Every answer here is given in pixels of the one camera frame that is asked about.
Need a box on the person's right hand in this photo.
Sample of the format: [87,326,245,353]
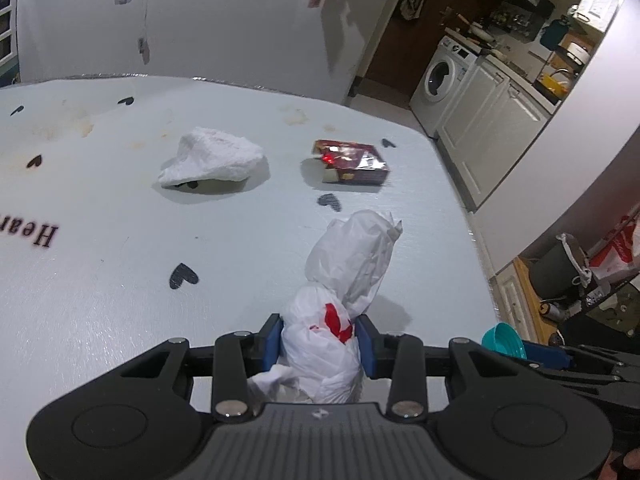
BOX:
[602,447,640,480]

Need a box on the red snack packet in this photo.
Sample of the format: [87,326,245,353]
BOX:
[301,138,390,186]

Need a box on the white plastic bag red print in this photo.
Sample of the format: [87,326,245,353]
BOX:
[247,208,405,405]

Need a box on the metal can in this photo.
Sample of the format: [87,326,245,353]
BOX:
[540,300,568,322]

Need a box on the white cabinet with wooden top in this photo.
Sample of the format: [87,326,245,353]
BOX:
[490,255,563,343]

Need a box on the crumpled white tissue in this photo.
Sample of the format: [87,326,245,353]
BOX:
[157,126,271,196]

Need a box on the yellow bowl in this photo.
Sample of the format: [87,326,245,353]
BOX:
[537,71,573,98]

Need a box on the red and white plastic bag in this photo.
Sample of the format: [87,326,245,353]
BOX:
[587,215,640,283]

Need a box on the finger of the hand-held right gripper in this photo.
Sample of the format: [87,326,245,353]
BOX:
[522,341,640,370]
[530,362,640,401]

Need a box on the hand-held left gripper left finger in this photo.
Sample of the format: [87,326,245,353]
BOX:
[117,313,284,421]

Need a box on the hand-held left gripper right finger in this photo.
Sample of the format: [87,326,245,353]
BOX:
[356,315,531,421]

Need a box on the teal kettle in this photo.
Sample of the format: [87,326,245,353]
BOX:
[540,16,571,52]

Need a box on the white washing machine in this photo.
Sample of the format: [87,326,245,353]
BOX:
[409,35,481,136]

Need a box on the teal bowl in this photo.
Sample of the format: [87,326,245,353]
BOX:
[481,322,528,361]

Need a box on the black cloth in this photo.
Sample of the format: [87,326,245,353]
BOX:
[555,305,640,356]

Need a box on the white rice cooker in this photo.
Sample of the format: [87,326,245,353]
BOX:
[557,42,593,68]

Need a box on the grey bucket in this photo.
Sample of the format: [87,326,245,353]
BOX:
[527,234,591,301]

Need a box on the white kitchen cabinet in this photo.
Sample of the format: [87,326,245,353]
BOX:
[437,52,553,211]

